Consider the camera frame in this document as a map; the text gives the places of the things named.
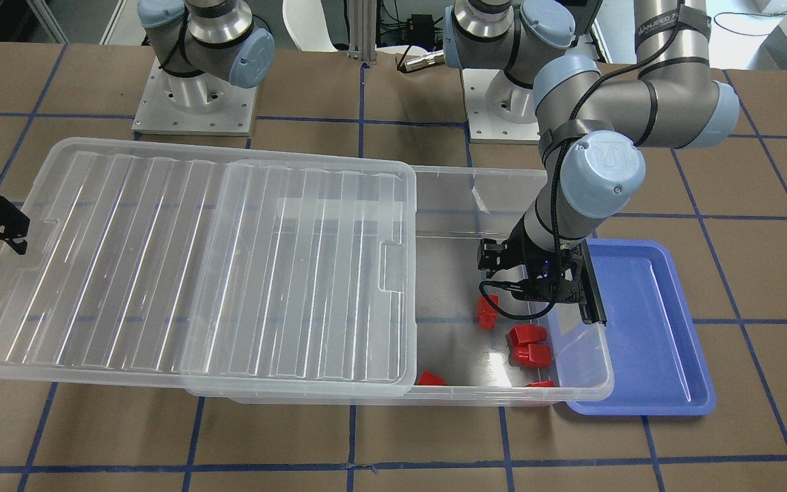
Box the silver cable connector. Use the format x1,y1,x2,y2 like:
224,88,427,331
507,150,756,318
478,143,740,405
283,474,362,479
396,50,445,74

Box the white chair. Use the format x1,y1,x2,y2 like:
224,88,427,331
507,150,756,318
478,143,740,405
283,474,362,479
281,1,349,52

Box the clear plastic storage box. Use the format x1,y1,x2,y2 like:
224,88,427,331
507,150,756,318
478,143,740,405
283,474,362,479
188,166,614,406

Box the red block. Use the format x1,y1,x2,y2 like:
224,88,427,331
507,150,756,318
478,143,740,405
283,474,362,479
511,344,553,370
526,379,557,388
475,296,499,332
415,370,447,386
507,323,549,348

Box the aluminium frame post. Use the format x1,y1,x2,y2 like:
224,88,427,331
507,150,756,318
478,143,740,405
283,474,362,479
346,0,378,66

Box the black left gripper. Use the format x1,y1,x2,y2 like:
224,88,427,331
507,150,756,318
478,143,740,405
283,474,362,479
477,236,589,305

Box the clear plastic box lid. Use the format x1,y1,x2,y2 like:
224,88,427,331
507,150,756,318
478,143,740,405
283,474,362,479
0,137,417,399

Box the black power adapter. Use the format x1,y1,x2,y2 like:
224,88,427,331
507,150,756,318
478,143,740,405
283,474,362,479
403,14,437,51

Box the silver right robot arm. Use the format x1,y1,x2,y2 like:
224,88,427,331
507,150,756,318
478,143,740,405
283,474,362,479
0,1,275,255

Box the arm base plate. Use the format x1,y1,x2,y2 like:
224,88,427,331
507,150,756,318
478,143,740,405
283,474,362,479
461,69,540,146
132,59,257,137

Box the black box latch handle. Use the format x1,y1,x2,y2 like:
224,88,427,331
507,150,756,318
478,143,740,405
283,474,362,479
580,242,608,326

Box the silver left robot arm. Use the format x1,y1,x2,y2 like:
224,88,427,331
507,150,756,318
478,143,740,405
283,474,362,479
443,1,739,305

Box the blue plastic tray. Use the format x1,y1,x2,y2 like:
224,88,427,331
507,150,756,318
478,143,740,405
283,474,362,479
569,238,717,417

